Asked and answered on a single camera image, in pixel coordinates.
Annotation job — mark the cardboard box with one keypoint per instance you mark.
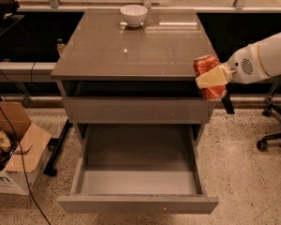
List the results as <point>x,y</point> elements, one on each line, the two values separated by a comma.
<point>21,171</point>

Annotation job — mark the grey drawer cabinet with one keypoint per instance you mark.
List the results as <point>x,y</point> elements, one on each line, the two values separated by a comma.
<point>106,58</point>

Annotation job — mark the chip bags in box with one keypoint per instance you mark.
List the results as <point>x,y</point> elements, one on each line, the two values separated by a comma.
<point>7,147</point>

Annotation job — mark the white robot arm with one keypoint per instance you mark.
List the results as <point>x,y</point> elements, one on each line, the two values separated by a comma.
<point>269,50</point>

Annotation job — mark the open middle drawer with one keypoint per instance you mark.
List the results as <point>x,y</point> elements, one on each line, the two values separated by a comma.
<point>138,169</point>

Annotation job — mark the white ceramic bowl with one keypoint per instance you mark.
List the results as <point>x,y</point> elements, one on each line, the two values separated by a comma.
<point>134,15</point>

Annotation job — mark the red coke can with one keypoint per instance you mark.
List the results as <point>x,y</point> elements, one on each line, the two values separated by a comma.
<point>203,64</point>

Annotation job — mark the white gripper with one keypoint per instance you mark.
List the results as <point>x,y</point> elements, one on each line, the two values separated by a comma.
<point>244,65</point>

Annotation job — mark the black table leg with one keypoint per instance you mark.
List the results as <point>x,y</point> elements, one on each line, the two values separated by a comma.
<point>55,145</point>

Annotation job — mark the closed top drawer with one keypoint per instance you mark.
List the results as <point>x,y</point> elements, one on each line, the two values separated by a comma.
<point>137,110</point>

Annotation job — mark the small bottle behind cabinet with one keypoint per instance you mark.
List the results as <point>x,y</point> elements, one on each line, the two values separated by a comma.
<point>60,45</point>

